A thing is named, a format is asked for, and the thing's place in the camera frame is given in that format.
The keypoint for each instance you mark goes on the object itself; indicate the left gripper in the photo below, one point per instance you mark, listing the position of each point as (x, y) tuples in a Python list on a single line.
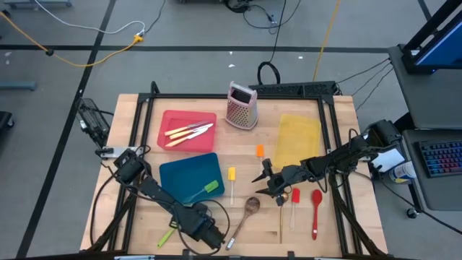
[(211, 236)]

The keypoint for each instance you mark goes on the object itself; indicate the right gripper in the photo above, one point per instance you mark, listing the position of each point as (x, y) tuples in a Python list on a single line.
[(288, 178)]

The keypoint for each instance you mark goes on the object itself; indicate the dark wooden spoon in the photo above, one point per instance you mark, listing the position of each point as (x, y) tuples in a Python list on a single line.
[(252, 204)]

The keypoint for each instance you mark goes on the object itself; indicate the lime green spoon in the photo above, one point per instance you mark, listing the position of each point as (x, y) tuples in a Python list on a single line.
[(165, 237)]

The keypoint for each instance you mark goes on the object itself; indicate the light wooden spoon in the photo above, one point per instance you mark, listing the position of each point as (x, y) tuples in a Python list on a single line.
[(281, 224)]

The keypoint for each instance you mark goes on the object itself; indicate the yellow translucent plastic bin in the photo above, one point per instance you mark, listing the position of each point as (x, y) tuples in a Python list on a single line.
[(297, 141)]

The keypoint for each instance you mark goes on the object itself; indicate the red silicone spoon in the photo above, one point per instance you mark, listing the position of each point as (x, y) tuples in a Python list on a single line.
[(317, 198)]

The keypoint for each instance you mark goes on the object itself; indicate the teal plastic bin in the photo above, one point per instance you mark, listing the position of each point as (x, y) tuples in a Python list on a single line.
[(184, 173)]

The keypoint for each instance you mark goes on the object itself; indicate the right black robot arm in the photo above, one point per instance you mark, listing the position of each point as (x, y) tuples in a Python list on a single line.
[(346, 157)]

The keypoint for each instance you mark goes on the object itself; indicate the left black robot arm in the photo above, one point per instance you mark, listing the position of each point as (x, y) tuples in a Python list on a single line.
[(159, 195)]

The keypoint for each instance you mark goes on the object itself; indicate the pink metal box grater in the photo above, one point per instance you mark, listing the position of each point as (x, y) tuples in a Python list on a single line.
[(241, 112)]

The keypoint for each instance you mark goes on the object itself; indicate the pink plastic bin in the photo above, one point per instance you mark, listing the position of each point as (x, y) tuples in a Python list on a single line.
[(180, 142)]

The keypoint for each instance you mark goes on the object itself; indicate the white paper sheet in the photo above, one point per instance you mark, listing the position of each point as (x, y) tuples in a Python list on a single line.
[(390, 159)]

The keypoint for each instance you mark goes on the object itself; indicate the white plastic bottle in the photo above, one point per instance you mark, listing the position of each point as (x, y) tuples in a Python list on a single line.
[(402, 172)]

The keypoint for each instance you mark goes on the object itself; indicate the backlit keyboard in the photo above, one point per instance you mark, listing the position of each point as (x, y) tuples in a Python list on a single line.
[(442, 159)]

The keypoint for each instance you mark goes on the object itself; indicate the grey side desk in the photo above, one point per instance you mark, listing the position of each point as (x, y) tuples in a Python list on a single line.
[(429, 101)]

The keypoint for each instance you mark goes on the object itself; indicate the black computer monitor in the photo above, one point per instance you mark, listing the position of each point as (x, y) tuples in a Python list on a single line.
[(440, 47)]

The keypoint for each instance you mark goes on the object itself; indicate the silver metal bracket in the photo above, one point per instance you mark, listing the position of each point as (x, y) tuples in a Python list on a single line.
[(112, 152)]

